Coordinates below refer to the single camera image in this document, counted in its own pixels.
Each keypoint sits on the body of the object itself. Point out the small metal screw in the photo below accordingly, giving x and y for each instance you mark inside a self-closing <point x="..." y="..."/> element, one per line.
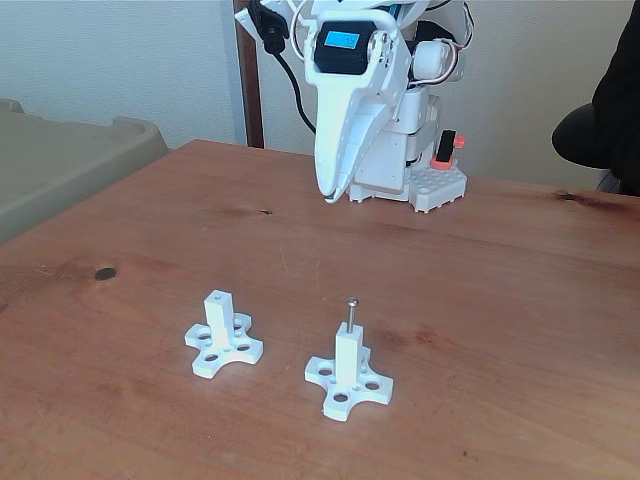
<point x="352" y="315"/>

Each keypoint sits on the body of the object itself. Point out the orange and black clamp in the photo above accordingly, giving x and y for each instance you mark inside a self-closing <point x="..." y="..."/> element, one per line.
<point x="447" y="150"/>

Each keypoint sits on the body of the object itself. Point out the beige plastic bin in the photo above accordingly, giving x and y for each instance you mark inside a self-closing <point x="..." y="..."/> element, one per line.
<point x="60" y="165"/>

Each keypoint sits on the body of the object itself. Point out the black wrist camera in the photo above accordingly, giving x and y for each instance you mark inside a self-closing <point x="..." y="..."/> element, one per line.
<point x="274" y="37"/>

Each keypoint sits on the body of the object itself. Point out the white studded base plate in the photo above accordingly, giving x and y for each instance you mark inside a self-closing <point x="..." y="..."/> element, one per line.
<point x="440" y="187"/>

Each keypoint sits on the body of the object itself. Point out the white camera bracket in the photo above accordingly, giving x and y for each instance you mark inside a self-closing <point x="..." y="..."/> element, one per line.
<point x="243" y="21"/>

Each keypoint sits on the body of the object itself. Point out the white cross-base post stand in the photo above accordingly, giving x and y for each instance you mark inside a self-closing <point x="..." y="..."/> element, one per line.
<point x="220" y="320"/>
<point x="347" y="360"/>

